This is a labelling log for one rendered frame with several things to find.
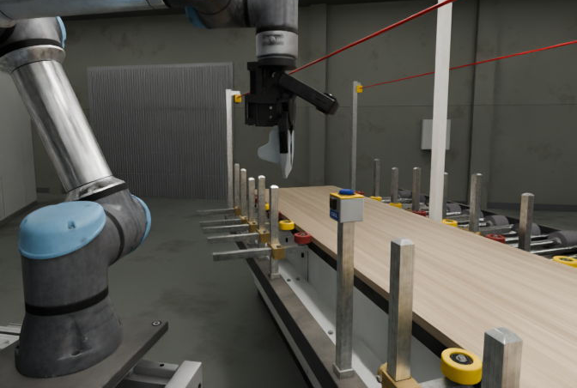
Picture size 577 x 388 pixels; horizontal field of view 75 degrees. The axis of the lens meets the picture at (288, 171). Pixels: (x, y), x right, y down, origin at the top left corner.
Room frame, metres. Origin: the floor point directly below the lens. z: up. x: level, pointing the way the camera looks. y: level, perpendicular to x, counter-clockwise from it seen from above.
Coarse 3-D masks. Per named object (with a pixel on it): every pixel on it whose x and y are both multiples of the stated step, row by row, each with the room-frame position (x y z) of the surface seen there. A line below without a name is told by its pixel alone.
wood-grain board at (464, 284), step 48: (288, 192) 2.90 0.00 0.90; (336, 240) 1.62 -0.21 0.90; (384, 240) 1.62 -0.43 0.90; (432, 240) 1.62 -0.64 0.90; (480, 240) 1.62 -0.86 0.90; (384, 288) 1.12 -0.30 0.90; (432, 288) 1.12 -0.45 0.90; (480, 288) 1.12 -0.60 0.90; (528, 288) 1.12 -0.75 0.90; (576, 288) 1.12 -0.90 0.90; (480, 336) 0.85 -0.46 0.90; (528, 336) 0.85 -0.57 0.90; (576, 336) 0.85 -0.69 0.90; (528, 384) 0.68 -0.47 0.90; (576, 384) 0.68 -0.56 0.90
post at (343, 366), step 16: (352, 224) 0.99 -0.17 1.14; (352, 240) 0.99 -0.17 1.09; (352, 256) 0.99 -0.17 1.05; (352, 272) 0.99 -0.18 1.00; (352, 288) 0.99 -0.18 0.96; (352, 304) 0.99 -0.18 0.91; (336, 320) 1.01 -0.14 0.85; (352, 320) 0.99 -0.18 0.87; (336, 336) 1.01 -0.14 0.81; (336, 352) 1.01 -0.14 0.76; (336, 368) 0.99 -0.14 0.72; (352, 368) 0.99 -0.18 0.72
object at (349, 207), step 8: (336, 192) 1.02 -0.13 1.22; (344, 200) 0.96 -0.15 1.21; (352, 200) 0.97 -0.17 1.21; (360, 200) 0.97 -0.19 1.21; (344, 208) 0.96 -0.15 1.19; (352, 208) 0.97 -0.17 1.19; (360, 208) 0.97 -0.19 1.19; (344, 216) 0.96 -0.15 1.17; (352, 216) 0.97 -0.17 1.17; (360, 216) 0.97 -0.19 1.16
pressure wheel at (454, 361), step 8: (448, 352) 0.77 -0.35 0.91; (456, 352) 0.78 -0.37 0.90; (464, 352) 0.77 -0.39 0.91; (440, 360) 0.77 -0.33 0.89; (448, 360) 0.75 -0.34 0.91; (456, 360) 0.75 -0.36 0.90; (464, 360) 0.75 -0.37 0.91; (472, 360) 0.75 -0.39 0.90; (480, 360) 0.75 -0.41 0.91; (440, 368) 0.76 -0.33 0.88; (448, 368) 0.73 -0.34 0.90; (456, 368) 0.72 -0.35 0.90; (464, 368) 0.72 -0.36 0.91; (472, 368) 0.72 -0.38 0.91; (480, 368) 0.72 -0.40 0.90; (448, 376) 0.73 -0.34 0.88; (456, 376) 0.72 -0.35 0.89; (464, 376) 0.71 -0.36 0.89; (472, 376) 0.71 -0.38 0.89; (480, 376) 0.72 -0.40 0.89; (464, 384) 0.71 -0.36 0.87; (472, 384) 0.71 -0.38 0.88
